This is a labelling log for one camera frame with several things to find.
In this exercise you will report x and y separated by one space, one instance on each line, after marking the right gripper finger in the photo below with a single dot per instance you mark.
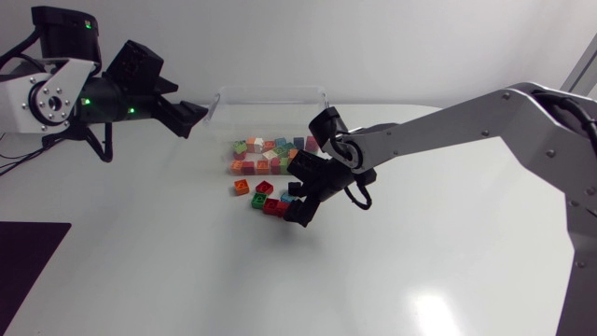
295 188
302 214

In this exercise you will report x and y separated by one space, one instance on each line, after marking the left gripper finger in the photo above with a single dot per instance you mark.
193 112

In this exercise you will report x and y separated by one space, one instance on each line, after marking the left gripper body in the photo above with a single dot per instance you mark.
169 112

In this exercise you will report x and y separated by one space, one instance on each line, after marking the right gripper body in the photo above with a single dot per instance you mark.
333 179

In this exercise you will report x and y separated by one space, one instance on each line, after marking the blue toy brick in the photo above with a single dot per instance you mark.
280 141
287 197

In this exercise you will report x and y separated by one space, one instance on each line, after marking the red toy brick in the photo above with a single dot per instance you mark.
271 206
247 168
239 156
264 187
282 209
311 145
275 166

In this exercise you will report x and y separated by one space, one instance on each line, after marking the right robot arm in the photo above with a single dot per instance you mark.
443 135

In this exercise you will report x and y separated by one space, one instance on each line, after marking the clear plastic container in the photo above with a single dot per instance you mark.
261 112

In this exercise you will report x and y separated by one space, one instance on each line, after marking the orange toy brick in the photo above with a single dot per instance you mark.
292 154
250 144
236 167
263 167
241 187
269 145

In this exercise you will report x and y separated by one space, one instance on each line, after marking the white toy brick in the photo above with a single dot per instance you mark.
259 144
269 155

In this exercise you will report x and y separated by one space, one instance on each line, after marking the black toy brick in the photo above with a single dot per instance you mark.
298 143

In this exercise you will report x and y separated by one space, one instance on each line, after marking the lime green toy brick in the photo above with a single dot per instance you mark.
240 147

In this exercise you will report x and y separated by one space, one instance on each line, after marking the dark mat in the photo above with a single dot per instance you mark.
23 256

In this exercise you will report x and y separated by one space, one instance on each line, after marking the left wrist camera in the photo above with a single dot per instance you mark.
135 65

